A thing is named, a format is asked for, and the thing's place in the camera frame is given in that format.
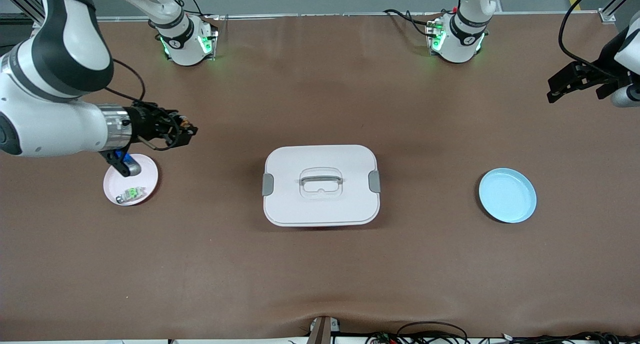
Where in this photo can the light blue round plate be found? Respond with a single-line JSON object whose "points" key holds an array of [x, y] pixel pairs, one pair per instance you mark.
{"points": [[507, 196]]}

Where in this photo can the white lidded box grey latches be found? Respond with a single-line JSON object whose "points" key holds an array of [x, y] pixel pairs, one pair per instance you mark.
{"points": [[320, 209]]}

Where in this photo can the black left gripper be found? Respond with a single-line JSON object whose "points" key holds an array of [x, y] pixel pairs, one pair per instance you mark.
{"points": [[596, 75]]}

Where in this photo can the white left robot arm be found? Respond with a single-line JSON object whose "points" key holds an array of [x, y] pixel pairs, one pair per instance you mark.
{"points": [[457, 49]]}

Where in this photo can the camera mount post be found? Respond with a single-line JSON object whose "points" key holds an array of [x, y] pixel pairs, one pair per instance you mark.
{"points": [[320, 331]]}

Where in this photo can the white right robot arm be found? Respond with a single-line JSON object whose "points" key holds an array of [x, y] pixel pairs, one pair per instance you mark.
{"points": [[55, 49]]}

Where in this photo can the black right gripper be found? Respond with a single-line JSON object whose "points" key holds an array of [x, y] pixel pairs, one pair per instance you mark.
{"points": [[142, 123]]}

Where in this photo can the orange and black push-button switch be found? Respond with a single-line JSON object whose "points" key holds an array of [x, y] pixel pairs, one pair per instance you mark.
{"points": [[187, 120]]}

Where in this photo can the green push-button switch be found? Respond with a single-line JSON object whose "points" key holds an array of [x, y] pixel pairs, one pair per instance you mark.
{"points": [[131, 193]]}

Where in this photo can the brown table mat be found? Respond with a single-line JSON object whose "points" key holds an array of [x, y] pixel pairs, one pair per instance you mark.
{"points": [[320, 274]]}

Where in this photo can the pink round plate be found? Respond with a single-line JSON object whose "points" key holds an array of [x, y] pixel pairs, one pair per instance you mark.
{"points": [[147, 184]]}

